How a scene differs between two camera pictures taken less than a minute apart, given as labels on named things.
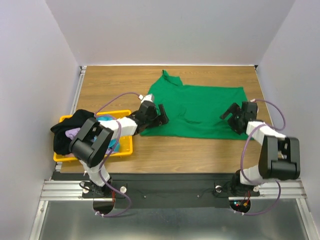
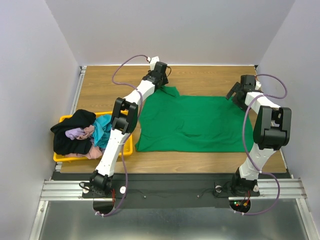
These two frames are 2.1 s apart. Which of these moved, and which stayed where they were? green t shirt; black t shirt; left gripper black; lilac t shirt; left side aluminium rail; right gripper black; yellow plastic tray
Moved: green t shirt; left gripper black; right gripper black
Stayed: yellow plastic tray; left side aluminium rail; lilac t shirt; black t shirt
